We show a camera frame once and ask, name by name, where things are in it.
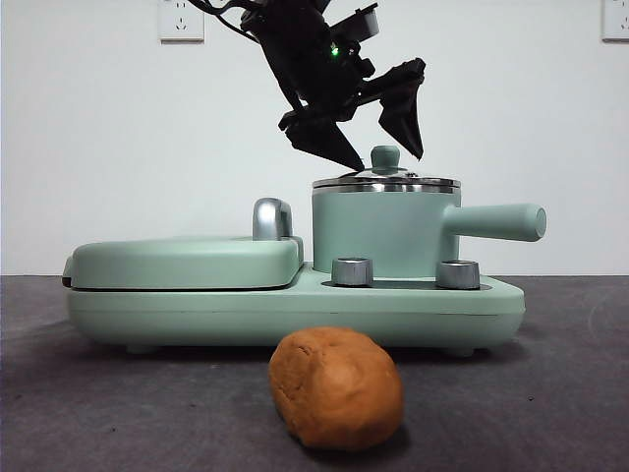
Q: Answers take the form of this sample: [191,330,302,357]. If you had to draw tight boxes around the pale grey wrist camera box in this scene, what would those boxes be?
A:
[333,3,381,44]

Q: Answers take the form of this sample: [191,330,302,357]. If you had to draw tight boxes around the mint green breakfast machine base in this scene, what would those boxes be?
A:
[67,262,526,357]

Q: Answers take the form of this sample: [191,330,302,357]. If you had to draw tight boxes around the silver control knob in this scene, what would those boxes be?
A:
[330,256,373,287]
[435,260,482,290]

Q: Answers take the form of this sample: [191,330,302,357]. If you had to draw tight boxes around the mint green handled steamer pot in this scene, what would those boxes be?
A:
[311,181,548,275]

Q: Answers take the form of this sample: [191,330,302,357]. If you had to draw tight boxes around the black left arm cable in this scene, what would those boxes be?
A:
[188,0,257,36]

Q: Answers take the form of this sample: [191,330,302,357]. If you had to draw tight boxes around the brown potato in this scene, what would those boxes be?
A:
[267,325,406,451]

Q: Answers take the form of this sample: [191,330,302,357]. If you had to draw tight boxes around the glass lid with green knob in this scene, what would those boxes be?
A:
[312,145,462,192]

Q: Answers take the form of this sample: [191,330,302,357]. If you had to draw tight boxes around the chrome grill cover handle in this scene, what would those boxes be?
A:
[251,197,296,242]

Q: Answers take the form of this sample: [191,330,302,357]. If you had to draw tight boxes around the white wall socket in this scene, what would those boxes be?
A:
[157,0,206,43]
[600,0,629,43]

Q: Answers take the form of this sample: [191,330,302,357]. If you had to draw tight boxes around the mint green grill cover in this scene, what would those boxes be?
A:
[62,234,306,292]

